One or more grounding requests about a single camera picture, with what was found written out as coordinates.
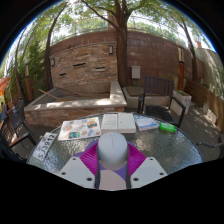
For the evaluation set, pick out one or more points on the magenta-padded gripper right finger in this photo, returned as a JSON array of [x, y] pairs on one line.
[[148, 172]]

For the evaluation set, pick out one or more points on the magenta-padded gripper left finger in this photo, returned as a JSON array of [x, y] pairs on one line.
[[77, 172]]

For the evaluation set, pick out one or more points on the white computer mouse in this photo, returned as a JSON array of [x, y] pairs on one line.
[[112, 150]]

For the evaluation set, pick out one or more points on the purple paw-shaped mouse pad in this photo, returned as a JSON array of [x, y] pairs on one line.
[[112, 181]]

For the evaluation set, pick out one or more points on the white licence plate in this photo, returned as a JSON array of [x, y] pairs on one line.
[[44, 146]]

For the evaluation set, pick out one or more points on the colourful picture sheet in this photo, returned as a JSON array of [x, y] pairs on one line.
[[79, 129]]

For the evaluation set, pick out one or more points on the small white blue book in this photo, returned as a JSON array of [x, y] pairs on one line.
[[146, 124]]

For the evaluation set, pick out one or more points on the green packet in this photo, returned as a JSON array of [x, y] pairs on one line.
[[167, 127]]

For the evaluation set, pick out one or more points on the stone fountain basin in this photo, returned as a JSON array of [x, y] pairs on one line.
[[73, 111]]

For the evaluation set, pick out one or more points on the black metal mesh chair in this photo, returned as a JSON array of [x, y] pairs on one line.
[[17, 115], [210, 145], [8, 148]]

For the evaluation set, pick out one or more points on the white planter box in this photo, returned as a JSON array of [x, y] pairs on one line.
[[181, 101]]

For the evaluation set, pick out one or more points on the dark slatted wooden chair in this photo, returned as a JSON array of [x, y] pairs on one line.
[[160, 87]]

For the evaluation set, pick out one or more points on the large tree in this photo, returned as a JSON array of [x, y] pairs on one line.
[[122, 56]]

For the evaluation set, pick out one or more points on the wooden post lamp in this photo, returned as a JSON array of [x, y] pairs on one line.
[[180, 70], [28, 85]]

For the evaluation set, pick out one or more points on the grey wall utility box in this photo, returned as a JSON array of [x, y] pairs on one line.
[[135, 72]]

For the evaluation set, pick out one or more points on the black wall lamp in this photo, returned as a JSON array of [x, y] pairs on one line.
[[111, 49], [52, 62]]

